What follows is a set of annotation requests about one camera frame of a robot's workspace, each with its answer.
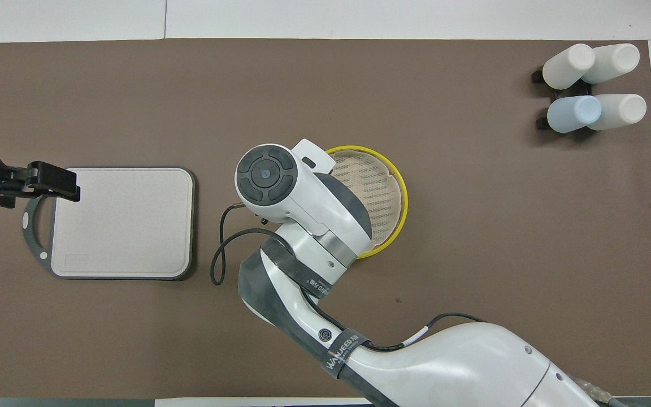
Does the yellow-rimmed bamboo steamer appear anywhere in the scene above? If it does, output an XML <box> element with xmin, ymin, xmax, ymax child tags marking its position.
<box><xmin>325</xmin><ymin>145</ymin><xmax>410</xmax><ymax>260</ymax></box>

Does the grey cutting board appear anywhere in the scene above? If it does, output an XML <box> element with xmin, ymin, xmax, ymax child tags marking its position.
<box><xmin>23</xmin><ymin>166</ymin><xmax>198</xmax><ymax>282</ymax></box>

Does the brown table mat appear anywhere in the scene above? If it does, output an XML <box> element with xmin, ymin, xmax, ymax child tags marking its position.
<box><xmin>0</xmin><ymin>38</ymin><xmax>651</xmax><ymax>400</ymax></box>

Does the light blue plastic bottle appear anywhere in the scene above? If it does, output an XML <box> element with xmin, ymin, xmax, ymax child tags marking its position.
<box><xmin>546</xmin><ymin>95</ymin><xmax>603</xmax><ymax>134</ymax></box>

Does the white plastic bottle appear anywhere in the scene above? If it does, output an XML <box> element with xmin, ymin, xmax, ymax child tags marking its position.
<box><xmin>582</xmin><ymin>44</ymin><xmax>641</xmax><ymax>85</ymax></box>
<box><xmin>542</xmin><ymin>44</ymin><xmax>596</xmax><ymax>90</ymax></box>
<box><xmin>588</xmin><ymin>93</ymin><xmax>648</xmax><ymax>131</ymax></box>

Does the black bottle rack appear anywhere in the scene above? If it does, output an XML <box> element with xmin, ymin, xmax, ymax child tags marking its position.
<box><xmin>531</xmin><ymin>67</ymin><xmax>595</xmax><ymax>131</ymax></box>

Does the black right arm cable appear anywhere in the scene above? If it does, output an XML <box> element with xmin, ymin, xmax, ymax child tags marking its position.
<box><xmin>210</xmin><ymin>202</ymin><xmax>485</xmax><ymax>352</ymax></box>

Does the black velcro strap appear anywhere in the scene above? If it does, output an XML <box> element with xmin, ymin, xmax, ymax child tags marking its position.
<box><xmin>319</xmin><ymin>327</ymin><xmax>371</xmax><ymax>375</ymax></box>
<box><xmin>271</xmin><ymin>236</ymin><xmax>333</xmax><ymax>298</ymax></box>

